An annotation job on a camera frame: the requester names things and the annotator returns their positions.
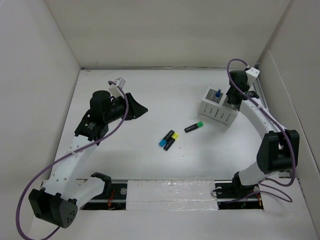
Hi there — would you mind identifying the green highlighter marker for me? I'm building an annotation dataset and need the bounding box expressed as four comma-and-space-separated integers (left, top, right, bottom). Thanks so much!
184, 121, 204, 133

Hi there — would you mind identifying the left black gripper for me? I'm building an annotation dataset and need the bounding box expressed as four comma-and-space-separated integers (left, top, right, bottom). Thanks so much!
104, 92, 148, 124

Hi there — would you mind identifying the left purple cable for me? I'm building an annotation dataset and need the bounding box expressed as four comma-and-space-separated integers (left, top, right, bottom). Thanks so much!
15, 80, 131, 239

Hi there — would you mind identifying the yellow highlighter marker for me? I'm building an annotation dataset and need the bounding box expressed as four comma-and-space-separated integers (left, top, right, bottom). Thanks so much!
163, 133, 179, 151

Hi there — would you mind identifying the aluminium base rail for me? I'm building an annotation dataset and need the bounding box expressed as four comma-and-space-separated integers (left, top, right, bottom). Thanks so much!
74, 178, 265, 211

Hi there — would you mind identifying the white desk organizer box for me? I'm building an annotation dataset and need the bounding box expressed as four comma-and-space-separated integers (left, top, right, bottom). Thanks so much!
199, 86, 239, 127

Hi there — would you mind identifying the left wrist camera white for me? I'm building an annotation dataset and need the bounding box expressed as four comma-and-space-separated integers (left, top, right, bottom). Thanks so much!
108, 77, 126, 98

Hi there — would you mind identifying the clear spray bottle blue cap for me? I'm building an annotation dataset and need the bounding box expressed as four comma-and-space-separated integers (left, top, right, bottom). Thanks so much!
215, 89, 222, 99

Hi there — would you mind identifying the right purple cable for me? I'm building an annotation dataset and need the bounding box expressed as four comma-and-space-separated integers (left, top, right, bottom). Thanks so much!
211, 58, 296, 204

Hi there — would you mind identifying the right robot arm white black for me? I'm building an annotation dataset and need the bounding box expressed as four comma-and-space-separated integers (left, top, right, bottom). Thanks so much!
226, 68, 300, 197

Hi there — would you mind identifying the purple cable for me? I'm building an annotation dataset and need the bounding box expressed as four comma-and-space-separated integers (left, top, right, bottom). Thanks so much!
211, 58, 296, 204
15, 80, 131, 239

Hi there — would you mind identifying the aluminium side rail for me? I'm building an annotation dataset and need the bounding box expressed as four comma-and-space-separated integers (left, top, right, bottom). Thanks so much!
250, 77, 269, 111

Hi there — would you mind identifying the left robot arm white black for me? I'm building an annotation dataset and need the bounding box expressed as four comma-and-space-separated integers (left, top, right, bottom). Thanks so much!
28, 90, 148, 229

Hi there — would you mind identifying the blue highlighter marker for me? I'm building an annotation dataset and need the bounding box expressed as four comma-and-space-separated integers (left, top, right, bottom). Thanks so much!
158, 130, 175, 148

